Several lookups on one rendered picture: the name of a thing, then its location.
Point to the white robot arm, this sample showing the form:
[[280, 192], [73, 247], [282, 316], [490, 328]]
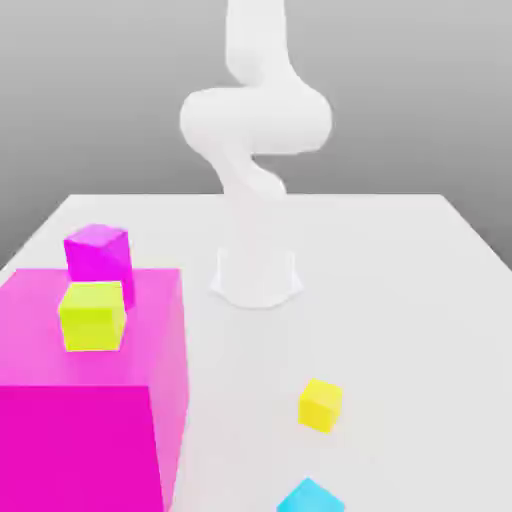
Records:
[[256, 120]]

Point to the small magenta cube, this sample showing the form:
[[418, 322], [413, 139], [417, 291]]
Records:
[[98, 256]]

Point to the small yellow cube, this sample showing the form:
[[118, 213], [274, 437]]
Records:
[[319, 406]]

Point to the small lime cube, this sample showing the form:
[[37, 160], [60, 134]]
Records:
[[91, 320]]

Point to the small cyan cube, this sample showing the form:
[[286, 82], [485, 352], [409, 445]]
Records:
[[310, 498]]

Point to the large pink box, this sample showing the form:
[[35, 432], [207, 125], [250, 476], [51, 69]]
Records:
[[80, 440]]

